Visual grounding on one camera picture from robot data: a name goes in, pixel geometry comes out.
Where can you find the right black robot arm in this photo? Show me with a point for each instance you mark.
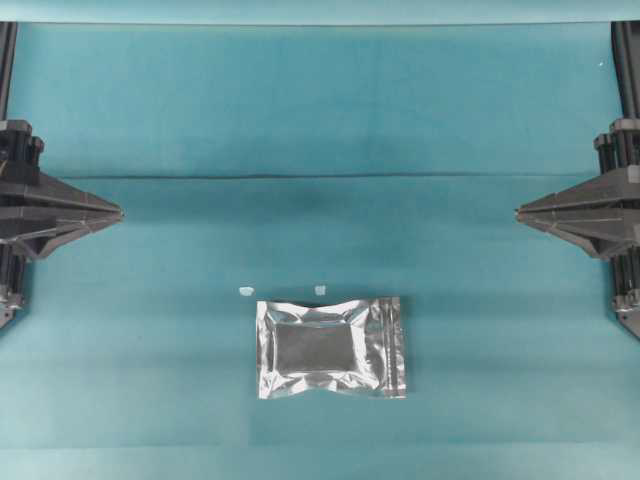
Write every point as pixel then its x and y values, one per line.
pixel 624 267

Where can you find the left white tape mark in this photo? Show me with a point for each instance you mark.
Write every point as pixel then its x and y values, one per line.
pixel 246 291

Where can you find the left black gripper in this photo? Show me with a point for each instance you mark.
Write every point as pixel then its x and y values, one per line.
pixel 25 222

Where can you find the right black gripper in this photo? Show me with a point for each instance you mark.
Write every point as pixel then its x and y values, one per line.
pixel 618 155

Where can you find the black frame rail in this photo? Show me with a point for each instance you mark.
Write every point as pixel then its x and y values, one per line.
pixel 625 50
pixel 8 36

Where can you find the teal table cloth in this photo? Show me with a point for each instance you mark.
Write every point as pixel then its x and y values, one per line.
pixel 374 161

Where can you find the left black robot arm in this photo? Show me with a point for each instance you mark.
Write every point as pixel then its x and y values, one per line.
pixel 13 264

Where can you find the silver zip bag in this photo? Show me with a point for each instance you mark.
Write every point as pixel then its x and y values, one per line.
pixel 356 347

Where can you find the right black frame rail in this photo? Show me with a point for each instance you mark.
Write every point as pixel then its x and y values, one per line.
pixel 625 50

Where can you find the left black frame rail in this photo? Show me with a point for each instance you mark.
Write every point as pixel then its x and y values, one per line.
pixel 8 36

